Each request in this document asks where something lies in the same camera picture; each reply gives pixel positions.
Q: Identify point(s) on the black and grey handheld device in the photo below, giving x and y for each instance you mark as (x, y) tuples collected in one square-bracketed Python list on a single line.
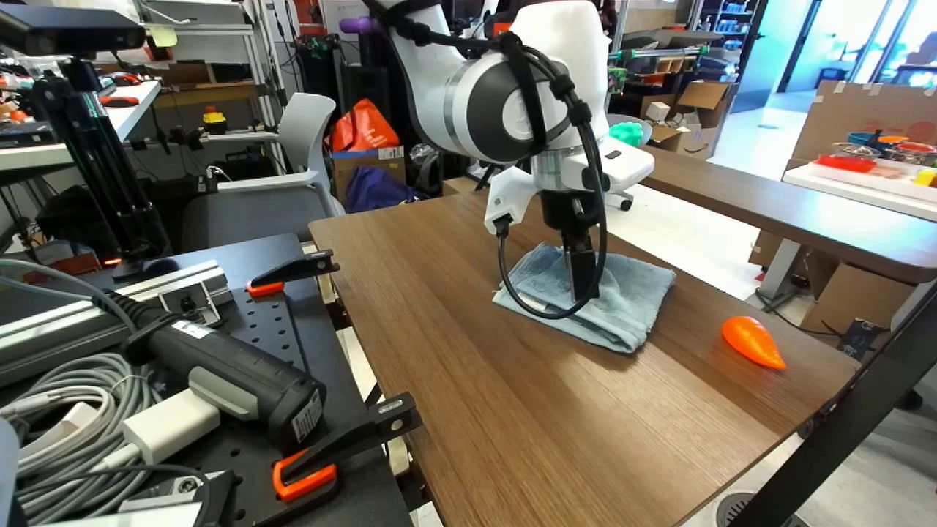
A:
[(244, 382)]

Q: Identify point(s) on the orange bag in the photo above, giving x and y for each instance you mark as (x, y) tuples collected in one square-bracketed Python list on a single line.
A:
[(364, 126)]

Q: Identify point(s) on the open cardboard box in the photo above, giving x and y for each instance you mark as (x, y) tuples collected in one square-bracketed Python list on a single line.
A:
[(702, 98)]

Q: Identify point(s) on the blue terry towel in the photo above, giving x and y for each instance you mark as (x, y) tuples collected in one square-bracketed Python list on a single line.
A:
[(632, 293)]

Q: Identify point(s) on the white power adapter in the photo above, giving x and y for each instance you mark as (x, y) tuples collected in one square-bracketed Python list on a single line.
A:
[(170, 426)]

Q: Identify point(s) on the large cardboard panel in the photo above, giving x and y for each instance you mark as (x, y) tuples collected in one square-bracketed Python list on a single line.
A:
[(849, 113)]

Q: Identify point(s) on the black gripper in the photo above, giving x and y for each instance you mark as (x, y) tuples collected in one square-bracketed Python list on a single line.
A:
[(574, 215)]

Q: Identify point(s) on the cardboard box under table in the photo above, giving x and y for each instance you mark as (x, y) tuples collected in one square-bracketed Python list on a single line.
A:
[(852, 296)]

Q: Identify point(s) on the small cardboard box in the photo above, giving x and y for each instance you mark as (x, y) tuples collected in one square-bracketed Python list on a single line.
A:
[(367, 164)]

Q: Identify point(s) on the black camera on tripod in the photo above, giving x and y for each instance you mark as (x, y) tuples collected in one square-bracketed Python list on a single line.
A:
[(69, 28)]

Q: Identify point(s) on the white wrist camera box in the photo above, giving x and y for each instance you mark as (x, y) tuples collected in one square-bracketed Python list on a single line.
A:
[(506, 201)]

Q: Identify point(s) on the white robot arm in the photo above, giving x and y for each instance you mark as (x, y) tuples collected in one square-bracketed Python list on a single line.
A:
[(458, 98)]

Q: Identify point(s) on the aluminium extrusion rail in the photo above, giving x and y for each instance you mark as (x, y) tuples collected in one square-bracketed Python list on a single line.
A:
[(89, 318)]

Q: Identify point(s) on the orange carrot-shaped toy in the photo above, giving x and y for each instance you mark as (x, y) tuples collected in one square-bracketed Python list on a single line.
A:
[(752, 340)]

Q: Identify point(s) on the black tripod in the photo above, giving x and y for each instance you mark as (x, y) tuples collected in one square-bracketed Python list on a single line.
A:
[(107, 176)]

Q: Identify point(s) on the purple cylinder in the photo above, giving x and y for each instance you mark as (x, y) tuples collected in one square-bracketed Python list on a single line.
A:
[(364, 28)]

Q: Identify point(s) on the round floor drain grate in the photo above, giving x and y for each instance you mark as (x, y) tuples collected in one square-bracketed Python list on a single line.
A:
[(748, 511)]

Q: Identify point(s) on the yellow and black object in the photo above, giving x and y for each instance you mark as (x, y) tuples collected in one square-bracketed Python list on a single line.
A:
[(215, 117)]

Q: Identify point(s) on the black perforated mounting board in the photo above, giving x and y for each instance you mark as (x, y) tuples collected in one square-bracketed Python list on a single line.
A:
[(281, 338)]

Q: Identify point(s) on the dark blue bag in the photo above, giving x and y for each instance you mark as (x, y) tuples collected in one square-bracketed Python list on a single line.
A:
[(376, 190)]

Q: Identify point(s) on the red toy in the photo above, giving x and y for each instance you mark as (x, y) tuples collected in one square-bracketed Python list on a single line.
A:
[(846, 163)]

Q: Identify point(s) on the grey table leg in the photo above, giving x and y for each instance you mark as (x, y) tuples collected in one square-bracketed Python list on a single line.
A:
[(779, 272)]

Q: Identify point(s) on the white board with toys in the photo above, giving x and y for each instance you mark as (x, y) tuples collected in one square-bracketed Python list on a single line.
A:
[(858, 185)]

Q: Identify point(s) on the long wooden side table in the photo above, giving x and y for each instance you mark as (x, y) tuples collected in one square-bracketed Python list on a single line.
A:
[(830, 215)]

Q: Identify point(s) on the white workbench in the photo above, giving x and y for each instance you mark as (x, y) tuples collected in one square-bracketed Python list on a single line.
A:
[(127, 113)]

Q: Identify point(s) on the black diagonal table beam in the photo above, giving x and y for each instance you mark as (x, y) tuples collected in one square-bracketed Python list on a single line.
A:
[(858, 411)]

